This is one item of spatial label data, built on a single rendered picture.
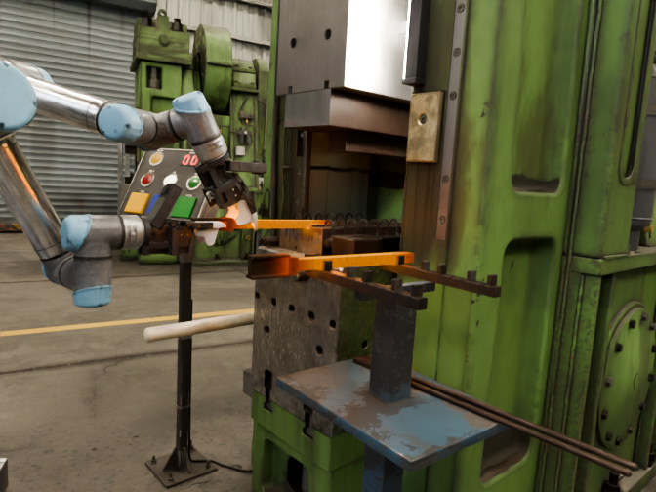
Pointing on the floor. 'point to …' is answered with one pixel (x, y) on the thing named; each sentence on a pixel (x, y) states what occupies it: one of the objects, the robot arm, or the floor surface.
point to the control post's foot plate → (170, 471)
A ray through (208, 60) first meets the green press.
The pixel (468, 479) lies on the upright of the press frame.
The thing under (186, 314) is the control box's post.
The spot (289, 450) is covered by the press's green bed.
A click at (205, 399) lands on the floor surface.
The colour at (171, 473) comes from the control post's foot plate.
